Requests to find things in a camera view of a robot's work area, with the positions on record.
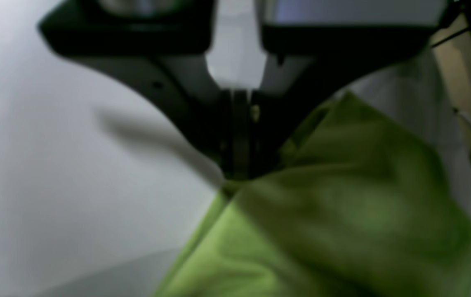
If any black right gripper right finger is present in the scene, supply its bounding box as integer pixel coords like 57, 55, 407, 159
249, 0, 449, 177

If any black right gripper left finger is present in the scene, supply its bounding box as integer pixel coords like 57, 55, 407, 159
39, 0, 234, 179

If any green T-shirt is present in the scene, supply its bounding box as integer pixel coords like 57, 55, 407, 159
155, 92, 471, 297

